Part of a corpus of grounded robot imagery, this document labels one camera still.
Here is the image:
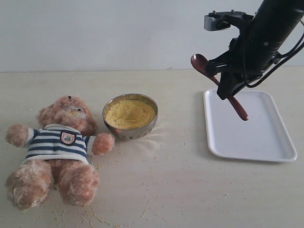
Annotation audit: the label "steel bowl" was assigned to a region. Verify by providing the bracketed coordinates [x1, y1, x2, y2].
[102, 94, 158, 140]

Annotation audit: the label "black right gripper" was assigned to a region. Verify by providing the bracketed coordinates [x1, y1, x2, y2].
[205, 38, 276, 100]

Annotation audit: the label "dark red wooden spoon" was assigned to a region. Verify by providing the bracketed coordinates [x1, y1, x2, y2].
[190, 54, 249, 121]

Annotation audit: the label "yellow millet grains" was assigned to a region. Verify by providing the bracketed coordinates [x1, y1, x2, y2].
[105, 100, 156, 130]

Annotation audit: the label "brown teddy bear striped sweater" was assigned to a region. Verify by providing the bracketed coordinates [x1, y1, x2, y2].
[5, 95, 115, 210]

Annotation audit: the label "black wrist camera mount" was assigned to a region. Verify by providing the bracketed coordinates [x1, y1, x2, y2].
[204, 10, 254, 31]

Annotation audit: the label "black cable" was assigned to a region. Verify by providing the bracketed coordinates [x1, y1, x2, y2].
[242, 20, 304, 88]

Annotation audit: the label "white plastic tray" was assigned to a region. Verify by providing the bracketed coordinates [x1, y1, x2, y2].
[204, 89, 297, 162]

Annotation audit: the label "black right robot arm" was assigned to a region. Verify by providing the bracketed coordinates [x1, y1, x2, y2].
[204, 0, 304, 100]

